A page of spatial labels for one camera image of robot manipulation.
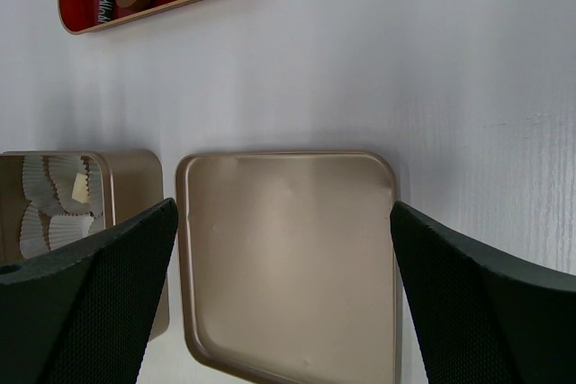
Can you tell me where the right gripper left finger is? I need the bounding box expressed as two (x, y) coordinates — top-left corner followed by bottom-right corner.
(1, 198), (178, 383)

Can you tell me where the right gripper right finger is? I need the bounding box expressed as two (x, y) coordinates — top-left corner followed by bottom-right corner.
(390, 201), (575, 383)

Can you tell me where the white square chocolate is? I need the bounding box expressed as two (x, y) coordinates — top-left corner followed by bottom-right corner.
(71, 173), (90, 204)

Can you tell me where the gold tin box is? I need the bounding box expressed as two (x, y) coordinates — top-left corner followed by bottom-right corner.
(0, 148), (171, 344)

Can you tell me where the gold tin lid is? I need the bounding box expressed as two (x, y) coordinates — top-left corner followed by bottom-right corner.
(175, 151), (400, 383)

